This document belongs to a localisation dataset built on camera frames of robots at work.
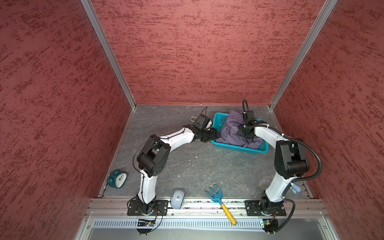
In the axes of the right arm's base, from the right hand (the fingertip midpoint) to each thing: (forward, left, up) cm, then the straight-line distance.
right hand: (240, 135), depth 97 cm
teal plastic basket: (+13, +12, +2) cm, 18 cm away
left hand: (-6, +17, +4) cm, 18 cm away
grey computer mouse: (-38, +40, +3) cm, 55 cm away
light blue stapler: (-33, -24, -4) cm, 41 cm away
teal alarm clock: (-27, +73, +1) cm, 77 cm away
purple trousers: (-1, +9, +11) cm, 14 cm away
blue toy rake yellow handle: (-36, +19, -4) cm, 41 cm away
